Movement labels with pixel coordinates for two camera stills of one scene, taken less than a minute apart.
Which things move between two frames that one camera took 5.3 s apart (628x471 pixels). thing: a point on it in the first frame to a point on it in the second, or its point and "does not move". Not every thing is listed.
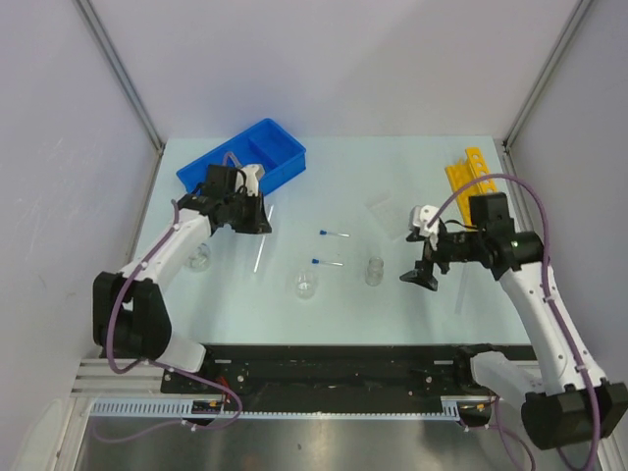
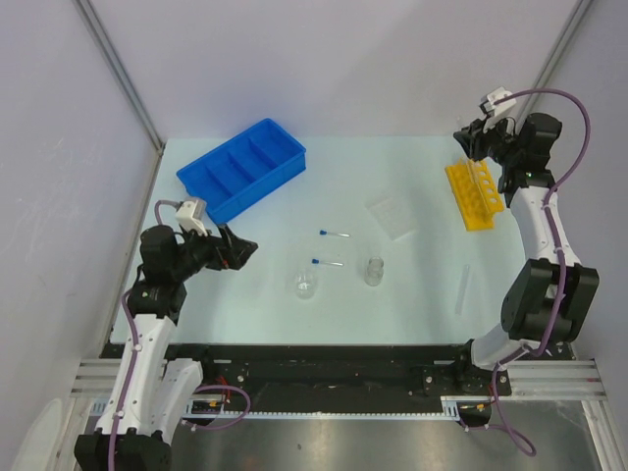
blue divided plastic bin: (262, 144) does not move
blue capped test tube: (316, 262) does not move
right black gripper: (422, 275) to (474, 136)
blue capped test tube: (325, 232) does not move
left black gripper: (257, 224) to (230, 251)
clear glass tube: (262, 240) to (474, 177)
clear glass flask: (306, 286) does not move
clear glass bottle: (374, 275) does not move
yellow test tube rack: (465, 170) does not move
